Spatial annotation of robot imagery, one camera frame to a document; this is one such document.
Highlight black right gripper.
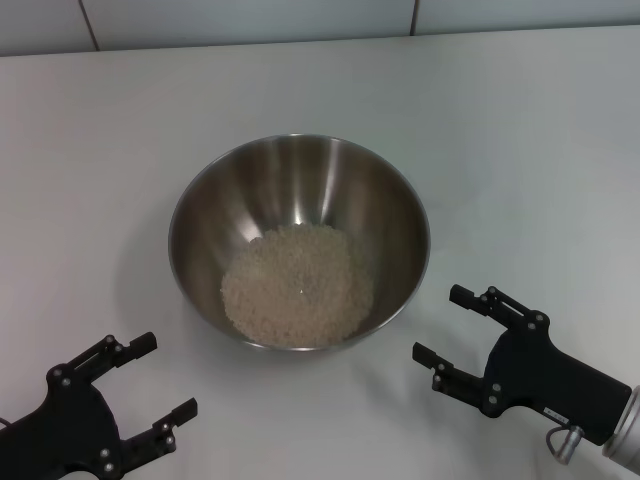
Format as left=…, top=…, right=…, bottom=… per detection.
left=411, top=283, right=633, bottom=446

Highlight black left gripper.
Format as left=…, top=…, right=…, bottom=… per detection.
left=0, top=331, right=200, bottom=480

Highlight white rice grains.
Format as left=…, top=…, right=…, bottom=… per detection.
left=220, top=224, right=376, bottom=349

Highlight stainless steel mixing bowl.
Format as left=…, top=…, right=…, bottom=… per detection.
left=167, top=132, right=432, bottom=352

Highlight right gripper cable with plug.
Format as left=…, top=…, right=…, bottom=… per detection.
left=545, top=424, right=587, bottom=467

